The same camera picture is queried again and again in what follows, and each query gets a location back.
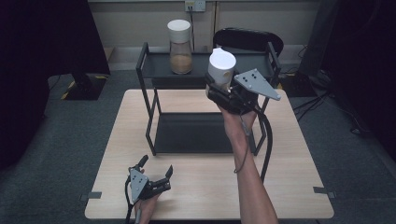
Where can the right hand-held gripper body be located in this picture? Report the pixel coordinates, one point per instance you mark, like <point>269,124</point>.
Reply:
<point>255,82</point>

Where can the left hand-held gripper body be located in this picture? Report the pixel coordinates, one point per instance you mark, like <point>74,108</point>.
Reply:
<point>138,183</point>

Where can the glass jar with white spout lid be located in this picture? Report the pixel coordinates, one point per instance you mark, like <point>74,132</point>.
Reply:
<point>221,63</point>

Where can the black metal two-tier rack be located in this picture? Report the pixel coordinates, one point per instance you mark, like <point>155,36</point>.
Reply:
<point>193,133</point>

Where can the glass jar with beige lid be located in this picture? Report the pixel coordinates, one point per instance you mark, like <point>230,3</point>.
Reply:
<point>179,31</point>

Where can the person's left hand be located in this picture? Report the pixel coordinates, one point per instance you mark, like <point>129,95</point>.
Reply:
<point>146,210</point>

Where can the person's right hand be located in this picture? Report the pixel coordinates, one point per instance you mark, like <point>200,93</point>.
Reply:
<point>238,123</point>

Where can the black chair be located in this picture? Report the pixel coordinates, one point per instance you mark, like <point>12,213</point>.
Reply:
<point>249,39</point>

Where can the black stand base yellow tape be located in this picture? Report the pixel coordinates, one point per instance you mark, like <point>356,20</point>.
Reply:
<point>84,88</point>

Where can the dark curtain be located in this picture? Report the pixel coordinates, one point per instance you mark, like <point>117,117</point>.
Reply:
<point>367,62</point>
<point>31,62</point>

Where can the grey metal table bracket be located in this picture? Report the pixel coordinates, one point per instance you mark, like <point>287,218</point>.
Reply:
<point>322,190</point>
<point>93,195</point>

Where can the white wall socket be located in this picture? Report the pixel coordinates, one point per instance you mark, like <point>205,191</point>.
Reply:
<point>199,4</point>

